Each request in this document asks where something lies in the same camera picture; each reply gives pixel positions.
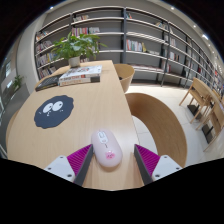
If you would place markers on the green potted plant white pot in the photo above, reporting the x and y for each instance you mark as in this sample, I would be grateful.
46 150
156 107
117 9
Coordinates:
75 46

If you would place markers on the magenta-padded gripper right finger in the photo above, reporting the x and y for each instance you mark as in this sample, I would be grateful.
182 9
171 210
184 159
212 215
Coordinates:
166 166

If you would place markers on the dark fuzzy-creature mouse pad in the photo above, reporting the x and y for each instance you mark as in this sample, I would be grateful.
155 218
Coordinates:
50 116

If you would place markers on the thick book red-lettered spine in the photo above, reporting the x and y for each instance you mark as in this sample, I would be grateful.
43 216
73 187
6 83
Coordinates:
80 81

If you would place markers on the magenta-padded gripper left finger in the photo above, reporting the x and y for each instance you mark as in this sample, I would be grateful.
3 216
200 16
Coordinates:
58 165

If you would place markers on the small green floor plant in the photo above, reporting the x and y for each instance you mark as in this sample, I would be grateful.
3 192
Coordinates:
17 82

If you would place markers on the black hardcover book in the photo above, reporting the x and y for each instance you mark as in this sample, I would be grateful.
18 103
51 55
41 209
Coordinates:
48 82

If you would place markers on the ceiling lights group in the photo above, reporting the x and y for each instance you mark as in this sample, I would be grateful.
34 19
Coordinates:
204 36

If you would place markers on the pale pink computer mouse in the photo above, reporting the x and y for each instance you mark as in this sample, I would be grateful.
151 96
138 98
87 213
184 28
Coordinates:
106 148

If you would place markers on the white illustrated cover book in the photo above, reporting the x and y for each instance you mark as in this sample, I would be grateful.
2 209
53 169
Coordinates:
83 71

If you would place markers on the grey bookshelf unit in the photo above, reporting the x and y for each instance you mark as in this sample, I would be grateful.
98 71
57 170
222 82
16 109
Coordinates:
143 30

